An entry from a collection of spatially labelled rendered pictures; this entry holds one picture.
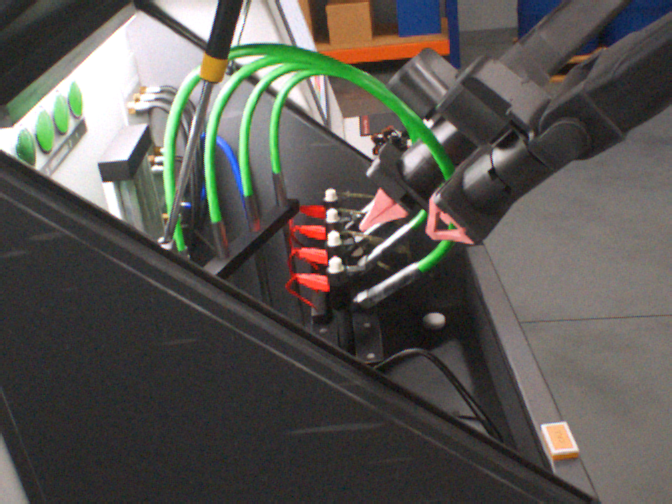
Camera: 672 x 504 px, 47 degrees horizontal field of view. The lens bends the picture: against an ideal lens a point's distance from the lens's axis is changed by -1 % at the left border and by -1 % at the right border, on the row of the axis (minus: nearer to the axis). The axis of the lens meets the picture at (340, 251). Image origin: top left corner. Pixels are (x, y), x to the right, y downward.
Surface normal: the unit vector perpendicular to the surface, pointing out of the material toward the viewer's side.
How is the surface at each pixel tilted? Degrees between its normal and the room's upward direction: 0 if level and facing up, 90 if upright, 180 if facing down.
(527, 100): 48
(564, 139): 107
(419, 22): 90
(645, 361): 0
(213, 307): 90
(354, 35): 90
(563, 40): 60
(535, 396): 0
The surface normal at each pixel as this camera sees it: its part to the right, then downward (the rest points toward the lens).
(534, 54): -0.05, -0.04
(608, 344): -0.11, -0.88
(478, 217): 0.40, -0.36
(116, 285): 0.04, 0.45
